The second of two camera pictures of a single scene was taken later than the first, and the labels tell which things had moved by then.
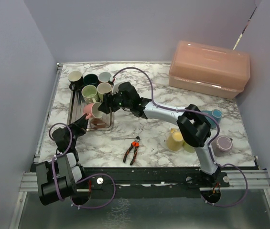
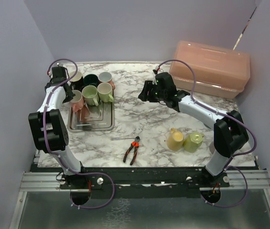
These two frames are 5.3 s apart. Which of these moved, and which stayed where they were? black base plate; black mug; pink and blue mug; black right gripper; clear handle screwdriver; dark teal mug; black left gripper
Moved: black left gripper; pink and blue mug; black right gripper
Stayed: clear handle screwdriver; black mug; dark teal mug; black base plate
